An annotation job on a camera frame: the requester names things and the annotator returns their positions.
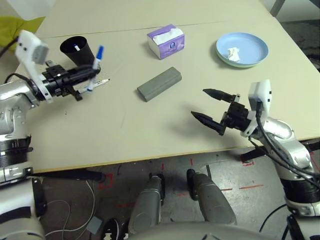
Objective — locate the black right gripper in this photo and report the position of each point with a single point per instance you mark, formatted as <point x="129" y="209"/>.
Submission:
<point x="237" y="116"/>

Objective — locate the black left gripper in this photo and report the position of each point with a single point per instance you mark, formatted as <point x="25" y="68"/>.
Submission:
<point x="56" y="80"/>

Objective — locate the white marker with black cap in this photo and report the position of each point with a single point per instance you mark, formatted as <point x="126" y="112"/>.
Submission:
<point x="102" y="81"/>

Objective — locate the white marker with blue cap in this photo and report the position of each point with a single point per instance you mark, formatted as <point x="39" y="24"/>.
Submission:
<point x="99" y="53"/>

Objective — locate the white tissue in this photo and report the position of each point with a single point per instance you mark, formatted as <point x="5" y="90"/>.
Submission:
<point x="233" y="54"/>

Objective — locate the grey glasses case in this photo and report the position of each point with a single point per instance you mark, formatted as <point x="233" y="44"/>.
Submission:
<point x="160" y="83"/>

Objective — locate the blue plate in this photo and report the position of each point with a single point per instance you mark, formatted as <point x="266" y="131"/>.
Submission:
<point x="252" y="47"/>

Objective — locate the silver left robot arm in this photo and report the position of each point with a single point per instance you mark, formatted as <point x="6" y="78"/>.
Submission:
<point x="12" y="120"/>

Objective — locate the black plastic cup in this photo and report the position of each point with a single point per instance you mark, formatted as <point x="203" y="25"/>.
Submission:
<point x="80" y="57"/>

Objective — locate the white marker with blue band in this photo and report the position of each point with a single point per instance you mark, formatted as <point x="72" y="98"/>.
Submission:
<point x="76" y="47"/>

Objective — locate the green plate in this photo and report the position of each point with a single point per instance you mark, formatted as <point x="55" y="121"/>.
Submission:
<point x="240" y="66"/>

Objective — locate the black table foot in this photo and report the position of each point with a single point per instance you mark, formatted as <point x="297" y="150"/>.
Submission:
<point x="252" y="155"/>
<point x="75" y="175"/>

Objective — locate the purple tissue box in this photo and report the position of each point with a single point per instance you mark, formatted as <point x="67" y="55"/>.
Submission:
<point x="167" y="47"/>

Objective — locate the yellow-green chair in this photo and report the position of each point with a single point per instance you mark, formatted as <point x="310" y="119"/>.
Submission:
<point x="10" y="30"/>

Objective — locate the grey right robot leg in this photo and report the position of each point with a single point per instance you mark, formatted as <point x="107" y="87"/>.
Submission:
<point x="212" y="197"/>

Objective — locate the grey robot leg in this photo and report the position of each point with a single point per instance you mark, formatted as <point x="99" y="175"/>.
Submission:
<point x="147" y="202"/>
<point x="212" y="197"/>

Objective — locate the grey left robot leg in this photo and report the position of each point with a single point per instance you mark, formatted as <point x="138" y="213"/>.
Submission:
<point x="147" y="202"/>

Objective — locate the grey robot torso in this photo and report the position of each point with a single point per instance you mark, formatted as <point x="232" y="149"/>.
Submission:
<point x="187" y="232"/>

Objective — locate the small grey floor box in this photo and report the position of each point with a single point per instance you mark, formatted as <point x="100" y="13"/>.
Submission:
<point x="94" y="225"/>

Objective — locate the black sneaker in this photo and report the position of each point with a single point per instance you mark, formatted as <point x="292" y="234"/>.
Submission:
<point x="124" y="231"/>
<point x="110" y="228"/>

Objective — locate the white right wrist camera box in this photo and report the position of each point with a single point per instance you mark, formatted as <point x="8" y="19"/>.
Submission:
<point x="262" y="95"/>

